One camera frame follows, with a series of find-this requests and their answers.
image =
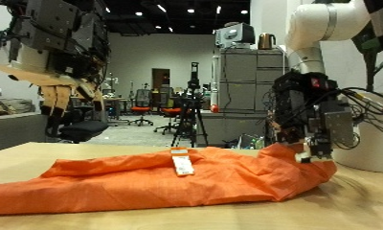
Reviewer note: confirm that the green plastic bottle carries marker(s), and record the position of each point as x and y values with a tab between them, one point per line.
251	144
259	143

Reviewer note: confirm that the green leafy plant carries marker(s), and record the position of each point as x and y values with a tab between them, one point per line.
368	73

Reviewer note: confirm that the low grey counter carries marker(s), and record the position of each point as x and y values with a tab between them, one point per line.
229	127

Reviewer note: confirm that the white paper clothing tag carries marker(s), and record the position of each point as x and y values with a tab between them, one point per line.
182	164

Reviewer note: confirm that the grey sofa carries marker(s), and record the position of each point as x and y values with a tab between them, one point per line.
12	131

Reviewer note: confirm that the copper kettle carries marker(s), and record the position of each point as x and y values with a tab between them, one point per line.
266	41

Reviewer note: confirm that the round ceiling light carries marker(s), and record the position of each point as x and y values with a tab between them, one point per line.
190	11
243	12
139	13

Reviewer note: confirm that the black camera tripod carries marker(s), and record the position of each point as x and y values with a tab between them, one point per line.
193	86

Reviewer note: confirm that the orange button shirt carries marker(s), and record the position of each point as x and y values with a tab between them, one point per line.
157	185

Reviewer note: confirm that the grey metal cabinet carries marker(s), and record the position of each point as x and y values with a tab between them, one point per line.
242	80

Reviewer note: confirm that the long office desk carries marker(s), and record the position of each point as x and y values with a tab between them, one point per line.
115	99

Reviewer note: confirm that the brown cushion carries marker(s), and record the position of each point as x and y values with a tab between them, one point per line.
8	107

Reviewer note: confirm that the brown door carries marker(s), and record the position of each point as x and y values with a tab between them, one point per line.
158	78

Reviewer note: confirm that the white round plant pot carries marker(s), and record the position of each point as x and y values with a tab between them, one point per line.
370	153

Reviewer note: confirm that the grey box device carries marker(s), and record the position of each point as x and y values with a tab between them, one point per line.
234	35

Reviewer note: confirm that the black office chair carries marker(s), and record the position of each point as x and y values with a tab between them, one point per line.
80	129

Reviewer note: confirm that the orange seat mesh office chair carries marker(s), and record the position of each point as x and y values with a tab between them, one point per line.
170	111
140	109

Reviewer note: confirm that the strip ceiling light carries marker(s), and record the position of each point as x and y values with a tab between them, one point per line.
161	8
217	9
107	9

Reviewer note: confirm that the red ball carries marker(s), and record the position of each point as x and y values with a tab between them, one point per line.
214	109

